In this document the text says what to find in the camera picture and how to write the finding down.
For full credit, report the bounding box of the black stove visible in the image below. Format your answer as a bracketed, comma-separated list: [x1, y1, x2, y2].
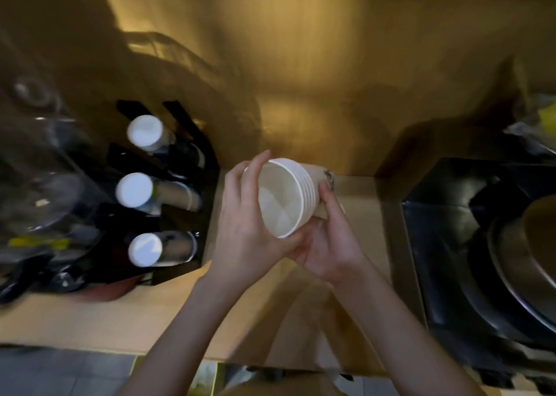
[401, 156, 556, 388]

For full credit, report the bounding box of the person's right forearm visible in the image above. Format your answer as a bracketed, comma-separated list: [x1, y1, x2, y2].
[334, 261, 485, 396]

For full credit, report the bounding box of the steel pan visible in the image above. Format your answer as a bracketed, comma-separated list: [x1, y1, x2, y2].
[486, 193, 556, 336]

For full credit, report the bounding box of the plastic bag with yellow item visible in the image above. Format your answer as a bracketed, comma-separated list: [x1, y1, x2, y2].
[503, 96, 556, 153]

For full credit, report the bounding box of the person's right hand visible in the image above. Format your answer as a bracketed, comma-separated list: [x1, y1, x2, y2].
[286, 181, 374, 289]

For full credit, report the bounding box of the stack of green-print paper cups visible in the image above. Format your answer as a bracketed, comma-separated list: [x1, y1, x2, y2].
[115, 172, 203, 214]

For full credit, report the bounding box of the stack of white paper cups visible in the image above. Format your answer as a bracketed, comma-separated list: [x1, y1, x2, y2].
[127, 230, 199, 269]

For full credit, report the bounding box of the person's left hand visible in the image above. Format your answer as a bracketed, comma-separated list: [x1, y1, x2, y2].
[204, 149, 314, 293]

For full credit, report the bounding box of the stack of blue paper cups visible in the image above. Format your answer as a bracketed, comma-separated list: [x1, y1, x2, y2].
[126, 114, 206, 179]

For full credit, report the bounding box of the yellow-green bin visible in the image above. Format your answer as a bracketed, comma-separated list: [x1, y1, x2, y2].
[130, 355, 220, 396]

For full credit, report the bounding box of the clear plastic container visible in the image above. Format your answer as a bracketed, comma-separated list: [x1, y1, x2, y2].
[0, 35, 114, 305]

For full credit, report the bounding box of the red plastic base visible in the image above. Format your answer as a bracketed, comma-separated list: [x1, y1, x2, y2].
[74, 276, 144, 302]

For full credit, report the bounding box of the black cup dispenser rack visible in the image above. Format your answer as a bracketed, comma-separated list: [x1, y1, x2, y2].
[104, 99, 220, 286]

